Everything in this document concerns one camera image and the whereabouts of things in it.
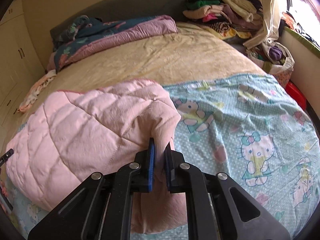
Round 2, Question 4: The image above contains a dark floral pink quilt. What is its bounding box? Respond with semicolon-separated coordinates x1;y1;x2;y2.
47;15;178;73

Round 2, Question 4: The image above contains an orange white small garment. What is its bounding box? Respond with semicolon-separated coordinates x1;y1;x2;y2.
18;70;56;113

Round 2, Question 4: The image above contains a cream wardrobe with black handles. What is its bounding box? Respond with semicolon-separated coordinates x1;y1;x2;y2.
1;0;44;135

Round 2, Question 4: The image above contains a beige curtain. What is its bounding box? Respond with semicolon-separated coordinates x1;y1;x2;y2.
243;0;281;49

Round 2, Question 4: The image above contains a green window sill cushion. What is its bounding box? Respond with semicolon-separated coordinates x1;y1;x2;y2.
278;12;319;58

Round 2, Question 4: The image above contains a pink quilted jacket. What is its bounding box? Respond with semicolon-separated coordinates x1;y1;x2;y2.
6;80;187;234

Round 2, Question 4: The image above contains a blue cartoon cat sheet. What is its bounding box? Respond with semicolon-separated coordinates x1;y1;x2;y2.
6;74;319;237

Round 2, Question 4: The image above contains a pile of assorted clothes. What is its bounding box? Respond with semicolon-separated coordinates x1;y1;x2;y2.
183;0;263;40

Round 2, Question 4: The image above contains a red box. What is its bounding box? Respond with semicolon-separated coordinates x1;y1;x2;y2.
285;81;307;110

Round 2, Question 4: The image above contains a floral bag of clothes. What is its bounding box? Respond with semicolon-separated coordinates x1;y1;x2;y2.
246;42;295;88

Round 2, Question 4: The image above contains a dark grey headboard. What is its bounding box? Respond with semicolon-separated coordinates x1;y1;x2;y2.
50;0;187;44

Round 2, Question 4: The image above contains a beige bed sheet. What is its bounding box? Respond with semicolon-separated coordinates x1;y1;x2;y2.
0;21;268;156

